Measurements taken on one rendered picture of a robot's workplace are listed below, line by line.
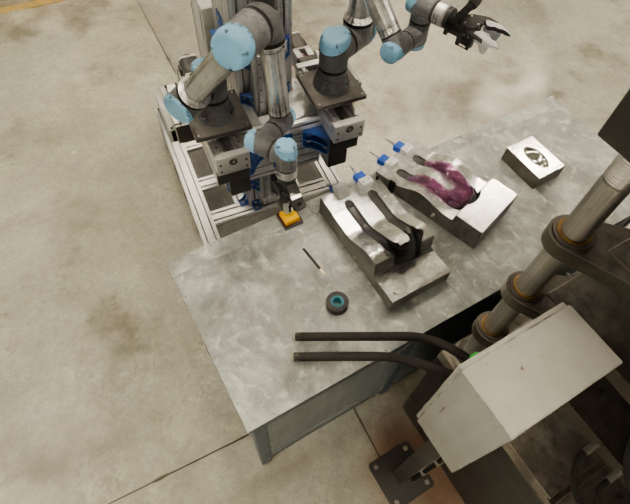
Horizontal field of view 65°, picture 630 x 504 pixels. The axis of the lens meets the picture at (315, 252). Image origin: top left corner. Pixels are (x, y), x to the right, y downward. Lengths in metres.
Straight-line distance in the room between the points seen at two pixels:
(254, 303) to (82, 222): 1.63
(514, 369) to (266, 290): 1.00
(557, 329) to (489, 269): 0.88
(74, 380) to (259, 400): 1.28
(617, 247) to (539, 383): 0.35
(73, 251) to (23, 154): 0.87
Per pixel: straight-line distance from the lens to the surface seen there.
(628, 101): 0.94
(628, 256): 1.23
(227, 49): 1.47
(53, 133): 3.74
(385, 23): 1.82
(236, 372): 1.69
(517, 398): 1.05
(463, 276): 1.94
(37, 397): 2.76
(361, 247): 1.77
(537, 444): 1.81
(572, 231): 1.16
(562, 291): 1.43
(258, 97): 2.13
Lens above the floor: 2.39
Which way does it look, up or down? 58 degrees down
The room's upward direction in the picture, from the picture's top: 4 degrees clockwise
